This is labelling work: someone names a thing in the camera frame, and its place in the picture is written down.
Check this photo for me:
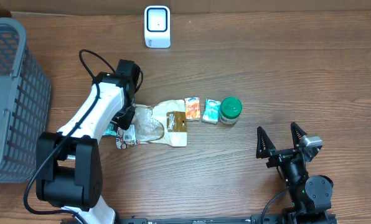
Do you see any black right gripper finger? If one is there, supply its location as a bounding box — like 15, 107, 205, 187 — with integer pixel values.
291, 122, 307, 147
256, 126, 276, 158

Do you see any beige snack pouch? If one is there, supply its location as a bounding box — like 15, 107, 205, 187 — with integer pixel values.
116, 100, 187, 149

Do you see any green lid jar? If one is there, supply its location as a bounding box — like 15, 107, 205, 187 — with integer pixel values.
219, 97, 243, 125

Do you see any teal tissue packet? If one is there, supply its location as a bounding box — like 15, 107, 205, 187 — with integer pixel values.
202, 99, 221, 124

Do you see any orange snack packet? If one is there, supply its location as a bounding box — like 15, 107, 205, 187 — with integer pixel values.
184, 97, 201, 121

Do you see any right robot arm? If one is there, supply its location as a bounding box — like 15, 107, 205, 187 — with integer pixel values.
253, 122, 337, 223

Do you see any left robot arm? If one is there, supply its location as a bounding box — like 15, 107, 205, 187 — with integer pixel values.
35, 60, 143, 223

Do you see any white barcode scanner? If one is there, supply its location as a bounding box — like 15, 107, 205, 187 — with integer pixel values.
144, 5, 171, 49

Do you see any grey plastic mesh basket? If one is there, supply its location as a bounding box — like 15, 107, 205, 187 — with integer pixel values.
0, 18, 52, 184

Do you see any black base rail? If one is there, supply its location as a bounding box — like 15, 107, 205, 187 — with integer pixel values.
60, 213, 339, 224

